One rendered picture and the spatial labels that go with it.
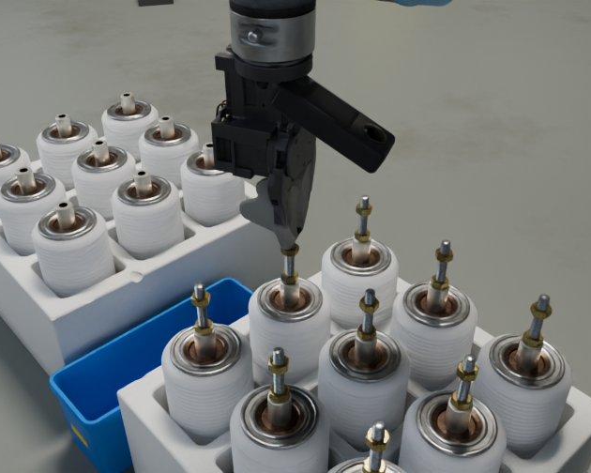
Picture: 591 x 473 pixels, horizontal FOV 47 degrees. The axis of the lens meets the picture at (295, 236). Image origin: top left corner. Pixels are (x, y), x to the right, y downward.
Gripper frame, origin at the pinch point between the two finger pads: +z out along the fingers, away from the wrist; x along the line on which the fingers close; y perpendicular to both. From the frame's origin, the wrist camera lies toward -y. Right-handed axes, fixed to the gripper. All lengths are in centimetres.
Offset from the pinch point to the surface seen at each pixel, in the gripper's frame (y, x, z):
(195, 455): 3.7, 18.3, 16.3
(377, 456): -15.5, 21.4, 2.7
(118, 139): 44, -30, 12
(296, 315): -1.1, 2.4, 9.0
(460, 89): 1, -121, 34
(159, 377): 12.7, 10.6, 16.3
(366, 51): 32, -138, 34
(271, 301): 2.4, 1.3, 9.0
